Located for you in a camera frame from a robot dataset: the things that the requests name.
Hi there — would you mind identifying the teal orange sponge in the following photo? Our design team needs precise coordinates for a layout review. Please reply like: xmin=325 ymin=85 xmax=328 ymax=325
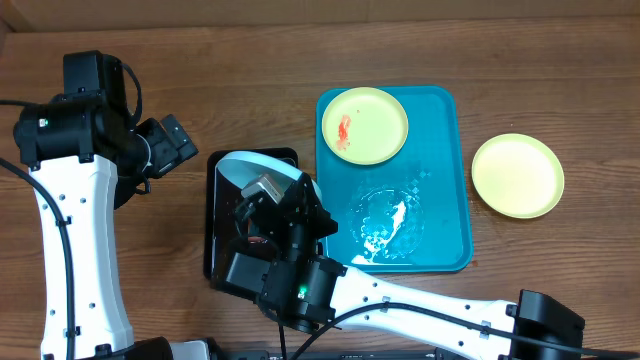
xmin=248 ymin=236 xmax=268 ymax=244

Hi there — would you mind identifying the light blue plate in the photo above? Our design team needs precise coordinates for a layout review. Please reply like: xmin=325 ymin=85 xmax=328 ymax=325
xmin=213 ymin=151 xmax=302 ymax=198

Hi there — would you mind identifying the yellow plate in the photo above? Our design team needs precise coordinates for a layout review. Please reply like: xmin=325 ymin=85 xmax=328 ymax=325
xmin=471 ymin=133 xmax=565 ymax=219
xmin=321 ymin=87 xmax=409 ymax=165

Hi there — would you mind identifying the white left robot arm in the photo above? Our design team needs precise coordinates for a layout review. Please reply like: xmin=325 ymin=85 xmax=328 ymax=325
xmin=1 ymin=98 xmax=215 ymax=360

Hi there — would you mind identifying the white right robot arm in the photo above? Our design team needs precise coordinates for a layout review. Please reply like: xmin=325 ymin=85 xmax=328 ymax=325
xmin=211 ymin=173 xmax=639 ymax=359

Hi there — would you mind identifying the black water tray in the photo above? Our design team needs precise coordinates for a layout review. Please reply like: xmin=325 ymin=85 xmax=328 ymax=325
xmin=203 ymin=147 xmax=299 ymax=280

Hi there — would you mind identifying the teal plastic serving tray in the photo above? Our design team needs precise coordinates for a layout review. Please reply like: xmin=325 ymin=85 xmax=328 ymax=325
xmin=316 ymin=86 xmax=473 ymax=273

